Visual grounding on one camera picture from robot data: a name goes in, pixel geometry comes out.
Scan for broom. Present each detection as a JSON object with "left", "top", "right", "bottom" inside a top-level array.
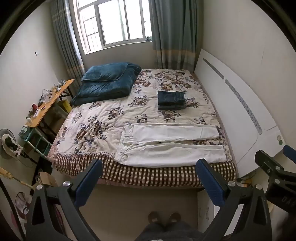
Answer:
[{"left": 0, "top": 167, "right": 34, "bottom": 189}]

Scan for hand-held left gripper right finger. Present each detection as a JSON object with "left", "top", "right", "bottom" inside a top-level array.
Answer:
[{"left": 195, "top": 158, "right": 272, "bottom": 241}]

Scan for person's right shoe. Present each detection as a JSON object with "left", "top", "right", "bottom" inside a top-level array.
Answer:
[{"left": 169, "top": 213, "right": 181, "bottom": 226}]

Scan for plastic bag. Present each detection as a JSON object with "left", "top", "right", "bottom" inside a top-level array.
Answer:
[{"left": 14, "top": 192, "right": 33, "bottom": 216}]

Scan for pile of small desk clutter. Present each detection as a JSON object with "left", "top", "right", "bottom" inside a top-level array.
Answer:
[{"left": 26, "top": 80, "right": 67, "bottom": 123}]

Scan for window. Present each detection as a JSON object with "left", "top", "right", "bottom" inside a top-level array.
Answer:
[{"left": 73, "top": 0, "right": 153, "bottom": 55}]

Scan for grey-green curtain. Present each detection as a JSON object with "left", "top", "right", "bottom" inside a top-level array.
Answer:
[
  {"left": 149, "top": 0, "right": 204, "bottom": 70},
  {"left": 50, "top": 0, "right": 85, "bottom": 80}
]

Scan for person's left shoe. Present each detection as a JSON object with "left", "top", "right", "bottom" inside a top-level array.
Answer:
[{"left": 148, "top": 212, "right": 162, "bottom": 225}]

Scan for yellow box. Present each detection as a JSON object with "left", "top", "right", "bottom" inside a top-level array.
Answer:
[{"left": 58, "top": 100, "right": 71, "bottom": 114}]

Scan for cardboard box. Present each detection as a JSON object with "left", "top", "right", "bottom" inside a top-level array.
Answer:
[{"left": 35, "top": 171, "right": 58, "bottom": 188}]

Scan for electric fan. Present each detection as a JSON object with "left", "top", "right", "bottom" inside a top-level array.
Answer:
[{"left": 0, "top": 128, "right": 23, "bottom": 160}]

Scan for white pants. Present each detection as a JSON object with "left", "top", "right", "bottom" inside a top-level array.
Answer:
[{"left": 114, "top": 123, "right": 227, "bottom": 167}]

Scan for teal metal rack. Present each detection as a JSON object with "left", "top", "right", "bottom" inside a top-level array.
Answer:
[{"left": 20, "top": 126, "right": 52, "bottom": 159}]

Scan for teal pillow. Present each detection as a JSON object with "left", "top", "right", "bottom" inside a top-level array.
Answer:
[{"left": 81, "top": 63, "right": 129, "bottom": 82}]

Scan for white headboard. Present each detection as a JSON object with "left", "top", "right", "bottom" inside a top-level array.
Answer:
[{"left": 194, "top": 49, "right": 287, "bottom": 179}]

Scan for wooden desk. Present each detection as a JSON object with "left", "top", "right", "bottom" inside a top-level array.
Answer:
[{"left": 25, "top": 79, "right": 75, "bottom": 139}]

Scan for person's shoe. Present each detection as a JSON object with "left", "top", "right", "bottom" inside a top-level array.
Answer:
[
  {"left": 169, "top": 213, "right": 181, "bottom": 226},
  {"left": 148, "top": 212, "right": 162, "bottom": 225}
]

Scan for folded dark jeans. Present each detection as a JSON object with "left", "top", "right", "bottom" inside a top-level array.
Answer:
[{"left": 157, "top": 90, "right": 187, "bottom": 111}]

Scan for brown checkered bed sheet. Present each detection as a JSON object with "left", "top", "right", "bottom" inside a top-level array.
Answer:
[{"left": 53, "top": 153, "right": 237, "bottom": 188}]

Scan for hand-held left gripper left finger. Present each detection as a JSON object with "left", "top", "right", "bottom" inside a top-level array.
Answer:
[{"left": 25, "top": 159, "right": 103, "bottom": 241}]

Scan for floral blanket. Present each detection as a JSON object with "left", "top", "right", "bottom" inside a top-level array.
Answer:
[{"left": 52, "top": 68, "right": 233, "bottom": 163}]

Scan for white box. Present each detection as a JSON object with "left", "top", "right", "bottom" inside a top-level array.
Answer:
[{"left": 197, "top": 189, "right": 222, "bottom": 233}]

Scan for folded teal quilt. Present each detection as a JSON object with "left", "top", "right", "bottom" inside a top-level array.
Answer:
[{"left": 70, "top": 62, "right": 141, "bottom": 106}]

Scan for person's legs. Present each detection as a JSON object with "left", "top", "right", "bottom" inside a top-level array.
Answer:
[{"left": 134, "top": 221, "right": 201, "bottom": 241}]

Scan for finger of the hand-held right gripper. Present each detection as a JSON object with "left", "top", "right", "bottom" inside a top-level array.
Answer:
[
  {"left": 254, "top": 150, "right": 285, "bottom": 176},
  {"left": 283, "top": 145, "right": 296, "bottom": 163}
]

